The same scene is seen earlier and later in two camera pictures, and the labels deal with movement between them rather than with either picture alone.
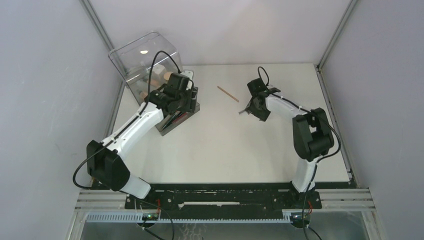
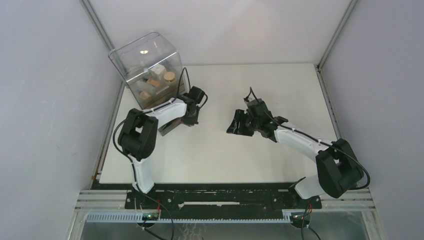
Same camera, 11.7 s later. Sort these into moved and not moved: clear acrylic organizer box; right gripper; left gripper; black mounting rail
Moved: left gripper; right gripper
Not moved: clear acrylic organizer box; black mounting rail
